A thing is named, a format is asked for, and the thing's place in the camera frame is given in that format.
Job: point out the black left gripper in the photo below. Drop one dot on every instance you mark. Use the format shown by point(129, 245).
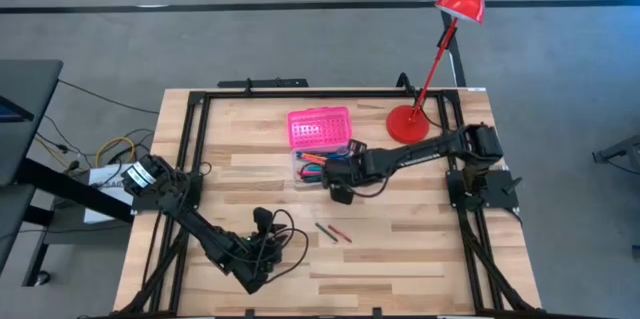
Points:
point(265, 254)

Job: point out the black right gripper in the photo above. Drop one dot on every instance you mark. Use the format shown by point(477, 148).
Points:
point(350, 171)

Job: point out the clear supply box pink lid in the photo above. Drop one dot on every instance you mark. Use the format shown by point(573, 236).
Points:
point(317, 126)

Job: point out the green crayon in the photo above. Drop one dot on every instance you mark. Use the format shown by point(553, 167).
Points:
point(326, 232)

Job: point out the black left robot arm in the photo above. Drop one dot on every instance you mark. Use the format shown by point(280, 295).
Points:
point(200, 229)

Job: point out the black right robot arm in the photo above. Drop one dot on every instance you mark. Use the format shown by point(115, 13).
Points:
point(425, 151)

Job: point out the white box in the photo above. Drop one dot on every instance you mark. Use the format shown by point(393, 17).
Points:
point(107, 204)

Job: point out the black power strip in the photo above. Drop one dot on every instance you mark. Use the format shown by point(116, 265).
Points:
point(262, 82)

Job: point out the black support beam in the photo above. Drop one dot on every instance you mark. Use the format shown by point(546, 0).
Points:
point(75, 191)

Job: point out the black tripod leg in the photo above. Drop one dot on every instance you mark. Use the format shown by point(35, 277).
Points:
point(620, 151)

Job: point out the dark grey desk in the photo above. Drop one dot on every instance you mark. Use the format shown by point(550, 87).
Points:
point(25, 109)

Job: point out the black tablet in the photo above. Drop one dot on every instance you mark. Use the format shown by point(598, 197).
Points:
point(15, 111)

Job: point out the black table frame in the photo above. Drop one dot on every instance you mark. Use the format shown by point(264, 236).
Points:
point(325, 94)

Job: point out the black table-level camera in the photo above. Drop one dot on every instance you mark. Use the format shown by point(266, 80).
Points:
point(377, 312)

